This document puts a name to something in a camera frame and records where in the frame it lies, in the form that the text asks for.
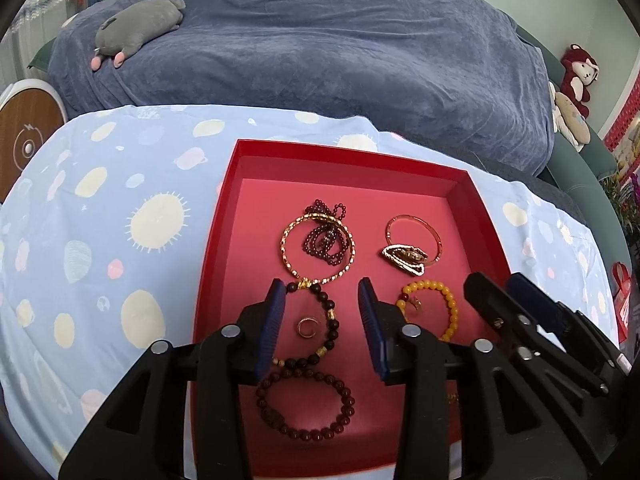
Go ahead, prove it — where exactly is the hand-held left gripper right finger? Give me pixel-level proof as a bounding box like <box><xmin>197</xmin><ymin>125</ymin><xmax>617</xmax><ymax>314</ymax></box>
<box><xmin>357</xmin><ymin>277</ymin><xmax>586</xmax><ymax>480</ymax></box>

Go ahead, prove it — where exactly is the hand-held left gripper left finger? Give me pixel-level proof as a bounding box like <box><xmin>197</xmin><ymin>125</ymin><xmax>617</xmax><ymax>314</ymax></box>
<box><xmin>59</xmin><ymin>277</ymin><xmax>287</xmax><ymax>480</ymax></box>

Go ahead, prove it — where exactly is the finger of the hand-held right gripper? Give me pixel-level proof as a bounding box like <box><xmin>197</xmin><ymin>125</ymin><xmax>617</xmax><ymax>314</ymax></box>
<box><xmin>505</xmin><ymin>272</ymin><xmax>628</xmax><ymax>377</ymax></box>
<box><xmin>463</xmin><ymin>271</ymin><xmax>608</xmax><ymax>397</ymax></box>

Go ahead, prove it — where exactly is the black bead bracelet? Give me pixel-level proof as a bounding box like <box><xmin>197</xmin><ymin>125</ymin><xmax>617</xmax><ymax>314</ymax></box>
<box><xmin>272</xmin><ymin>280</ymin><xmax>343</xmax><ymax>368</ymax></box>

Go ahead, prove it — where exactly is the yellow bead bracelet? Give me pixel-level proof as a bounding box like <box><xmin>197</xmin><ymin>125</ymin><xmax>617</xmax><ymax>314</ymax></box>
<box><xmin>395</xmin><ymin>280</ymin><xmax>458</xmax><ymax>343</ymax></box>

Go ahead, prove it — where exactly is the dark red bead bracelet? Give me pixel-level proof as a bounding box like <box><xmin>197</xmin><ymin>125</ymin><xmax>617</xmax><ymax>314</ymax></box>
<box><xmin>256</xmin><ymin>367</ymin><xmax>357</xmax><ymax>442</ymax></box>

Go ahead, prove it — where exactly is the gold twisted bangle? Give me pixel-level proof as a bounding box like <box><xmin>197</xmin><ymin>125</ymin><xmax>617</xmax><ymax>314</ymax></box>
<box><xmin>280</xmin><ymin>212</ymin><xmax>356</xmax><ymax>286</ymax></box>

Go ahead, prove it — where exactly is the white gold bracelet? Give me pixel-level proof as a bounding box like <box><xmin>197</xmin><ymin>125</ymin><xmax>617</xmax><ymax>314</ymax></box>
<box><xmin>381</xmin><ymin>243</ymin><xmax>427</xmax><ymax>276</ymax></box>

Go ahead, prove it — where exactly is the red tray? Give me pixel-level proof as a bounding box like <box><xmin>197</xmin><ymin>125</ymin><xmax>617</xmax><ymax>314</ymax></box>
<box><xmin>186</xmin><ymin>139</ymin><xmax>518</xmax><ymax>478</ymax></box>

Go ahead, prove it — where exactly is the red bag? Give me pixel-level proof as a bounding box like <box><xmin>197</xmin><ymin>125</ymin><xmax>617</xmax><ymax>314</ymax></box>
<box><xmin>611</xmin><ymin>260</ymin><xmax>638</xmax><ymax>346</ymax></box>

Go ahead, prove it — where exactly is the thin gold bangle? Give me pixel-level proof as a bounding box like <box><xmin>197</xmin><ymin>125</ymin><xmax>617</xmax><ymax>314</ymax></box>
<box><xmin>385</xmin><ymin>214</ymin><xmax>443</xmax><ymax>266</ymax></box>

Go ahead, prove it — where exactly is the flowering plant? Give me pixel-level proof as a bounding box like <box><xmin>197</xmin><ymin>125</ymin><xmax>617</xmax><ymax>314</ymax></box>
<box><xmin>600</xmin><ymin>160</ymin><xmax>640</xmax><ymax>241</ymax></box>

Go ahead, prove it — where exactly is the teal sofa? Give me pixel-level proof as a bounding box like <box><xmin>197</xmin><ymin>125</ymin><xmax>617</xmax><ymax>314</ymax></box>
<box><xmin>517</xmin><ymin>25</ymin><xmax>633</xmax><ymax>261</ymax></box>

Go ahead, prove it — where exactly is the light blue spotted blanket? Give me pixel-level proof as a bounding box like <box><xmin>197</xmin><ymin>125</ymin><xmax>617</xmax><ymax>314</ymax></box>
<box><xmin>0</xmin><ymin>105</ymin><xmax>623</xmax><ymax>480</ymax></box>

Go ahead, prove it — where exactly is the cream round plush toy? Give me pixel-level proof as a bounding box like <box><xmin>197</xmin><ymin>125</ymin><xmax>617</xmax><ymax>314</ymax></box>
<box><xmin>550</xmin><ymin>82</ymin><xmax>592</xmax><ymax>153</ymax></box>

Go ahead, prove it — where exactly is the red monkey plush toy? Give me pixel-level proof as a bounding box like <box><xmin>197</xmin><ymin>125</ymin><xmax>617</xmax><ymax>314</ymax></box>
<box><xmin>559</xmin><ymin>44</ymin><xmax>600</xmax><ymax>117</ymax></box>

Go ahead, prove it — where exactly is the navy blue blanket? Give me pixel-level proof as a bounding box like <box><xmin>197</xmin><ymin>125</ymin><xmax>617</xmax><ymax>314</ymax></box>
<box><xmin>47</xmin><ymin>0</ymin><xmax>556</xmax><ymax>176</ymax></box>

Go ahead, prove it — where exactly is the round wood-top white stand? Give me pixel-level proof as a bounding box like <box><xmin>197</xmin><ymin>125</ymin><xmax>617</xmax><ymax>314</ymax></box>
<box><xmin>0</xmin><ymin>77</ymin><xmax>68</xmax><ymax>201</ymax></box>

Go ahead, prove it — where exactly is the grey plush toy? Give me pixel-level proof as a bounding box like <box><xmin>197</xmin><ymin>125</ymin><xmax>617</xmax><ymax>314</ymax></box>
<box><xmin>92</xmin><ymin>0</ymin><xmax>187</xmax><ymax>70</ymax></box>

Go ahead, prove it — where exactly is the white curtain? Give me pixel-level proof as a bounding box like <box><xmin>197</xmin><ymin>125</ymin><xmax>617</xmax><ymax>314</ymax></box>
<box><xmin>10</xmin><ymin>0</ymin><xmax>76</xmax><ymax>43</ymax></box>

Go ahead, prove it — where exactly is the small dark purple bead bracelet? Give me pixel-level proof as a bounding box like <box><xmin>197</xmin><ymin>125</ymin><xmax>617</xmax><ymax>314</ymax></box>
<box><xmin>300</xmin><ymin>199</ymin><xmax>351</xmax><ymax>266</ymax></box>

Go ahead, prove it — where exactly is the red wall hanging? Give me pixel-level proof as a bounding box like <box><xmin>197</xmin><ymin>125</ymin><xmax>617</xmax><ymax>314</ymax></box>
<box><xmin>602</xmin><ymin>70</ymin><xmax>640</xmax><ymax>161</ymax></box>

